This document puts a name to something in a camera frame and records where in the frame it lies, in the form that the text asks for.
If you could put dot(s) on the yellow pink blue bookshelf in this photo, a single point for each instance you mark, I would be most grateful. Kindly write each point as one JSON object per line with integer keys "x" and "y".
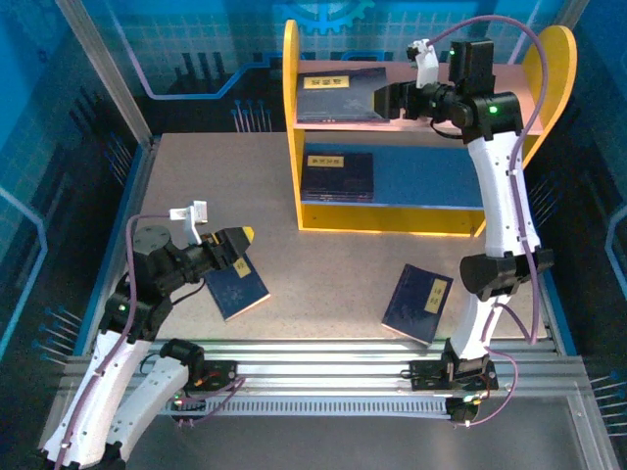
{"x": 421, "y": 171}

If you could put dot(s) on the navy book Mengxi Bitan label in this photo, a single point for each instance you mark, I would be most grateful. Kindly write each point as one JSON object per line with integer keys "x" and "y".
{"x": 343, "y": 176}

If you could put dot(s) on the navy book Caigentan label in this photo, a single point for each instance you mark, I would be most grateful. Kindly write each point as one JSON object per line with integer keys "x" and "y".
{"x": 338, "y": 105}

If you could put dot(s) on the aluminium frame post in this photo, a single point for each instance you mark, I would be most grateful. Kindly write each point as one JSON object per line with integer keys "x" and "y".
{"x": 109, "y": 73}

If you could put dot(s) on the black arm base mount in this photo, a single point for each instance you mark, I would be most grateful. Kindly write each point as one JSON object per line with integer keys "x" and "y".
{"x": 220, "y": 377}
{"x": 431, "y": 377}

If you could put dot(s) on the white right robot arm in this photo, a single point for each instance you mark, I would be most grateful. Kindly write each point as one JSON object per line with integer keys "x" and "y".
{"x": 499, "y": 205}

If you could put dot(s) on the navy book Shijing label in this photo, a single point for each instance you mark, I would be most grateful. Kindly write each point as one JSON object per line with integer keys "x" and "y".
{"x": 411, "y": 303}

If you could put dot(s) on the aluminium frame rail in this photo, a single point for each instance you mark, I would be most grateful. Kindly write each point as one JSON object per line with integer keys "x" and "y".
{"x": 313, "y": 364}

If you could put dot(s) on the navy book Tangshi label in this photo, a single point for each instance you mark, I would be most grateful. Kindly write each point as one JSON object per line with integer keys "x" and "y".
{"x": 338, "y": 195}

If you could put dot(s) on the navy book yellow label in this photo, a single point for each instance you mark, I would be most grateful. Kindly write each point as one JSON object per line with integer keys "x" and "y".
{"x": 235, "y": 296}
{"x": 338, "y": 200}

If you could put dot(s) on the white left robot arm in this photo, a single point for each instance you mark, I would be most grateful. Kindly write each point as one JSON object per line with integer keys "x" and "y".
{"x": 147, "y": 391}

